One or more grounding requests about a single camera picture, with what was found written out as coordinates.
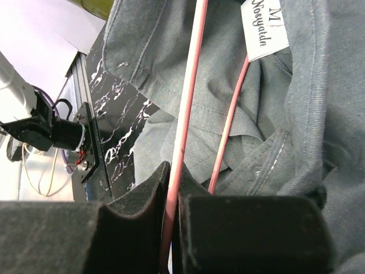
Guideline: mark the aluminium frame rail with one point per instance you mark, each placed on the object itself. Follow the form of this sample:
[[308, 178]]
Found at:
[[77, 88]]

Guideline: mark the pink wire hanger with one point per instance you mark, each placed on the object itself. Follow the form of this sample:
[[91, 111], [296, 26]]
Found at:
[[182, 131]]

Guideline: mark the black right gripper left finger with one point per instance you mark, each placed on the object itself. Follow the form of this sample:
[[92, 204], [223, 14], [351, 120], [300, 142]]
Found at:
[[120, 237]]

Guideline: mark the grey shirt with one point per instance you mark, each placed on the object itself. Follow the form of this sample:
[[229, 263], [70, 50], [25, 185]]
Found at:
[[298, 128]]

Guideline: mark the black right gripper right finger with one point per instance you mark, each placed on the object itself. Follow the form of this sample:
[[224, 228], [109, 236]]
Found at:
[[248, 234]]

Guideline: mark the olive green laundry basket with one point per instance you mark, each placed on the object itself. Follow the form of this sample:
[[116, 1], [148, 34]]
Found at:
[[98, 8]]

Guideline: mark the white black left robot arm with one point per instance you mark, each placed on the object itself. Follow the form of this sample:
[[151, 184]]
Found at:
[[28, 117]]

